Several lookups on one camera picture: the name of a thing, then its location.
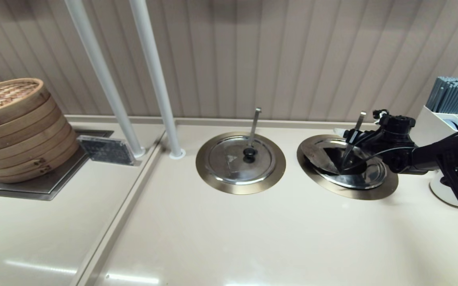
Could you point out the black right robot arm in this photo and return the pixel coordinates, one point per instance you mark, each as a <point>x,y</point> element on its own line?
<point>451,153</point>

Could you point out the tall bamboo steamer stack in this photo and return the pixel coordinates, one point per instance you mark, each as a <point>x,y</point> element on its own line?
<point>18,135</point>

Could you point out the grey chopsticks bundle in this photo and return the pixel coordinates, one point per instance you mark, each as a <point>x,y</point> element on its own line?
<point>455,95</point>

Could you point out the recessed steel tray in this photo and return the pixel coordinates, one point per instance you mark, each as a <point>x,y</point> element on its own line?
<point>46,188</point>

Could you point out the white slanted pole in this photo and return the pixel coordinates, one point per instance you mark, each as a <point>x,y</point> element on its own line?
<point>101,71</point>
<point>155,71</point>

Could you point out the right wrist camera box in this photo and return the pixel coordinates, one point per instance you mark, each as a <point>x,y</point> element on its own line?
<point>381,114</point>

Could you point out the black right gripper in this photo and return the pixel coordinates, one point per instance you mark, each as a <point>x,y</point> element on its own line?
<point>398,147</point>

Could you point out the white utensil holder box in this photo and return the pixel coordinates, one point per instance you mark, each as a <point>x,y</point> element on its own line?
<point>427,123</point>

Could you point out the folding steel pot lid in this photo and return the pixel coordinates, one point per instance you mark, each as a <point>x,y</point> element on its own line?
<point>368,178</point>

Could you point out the white round container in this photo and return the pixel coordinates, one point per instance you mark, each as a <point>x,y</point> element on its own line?
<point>443,190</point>

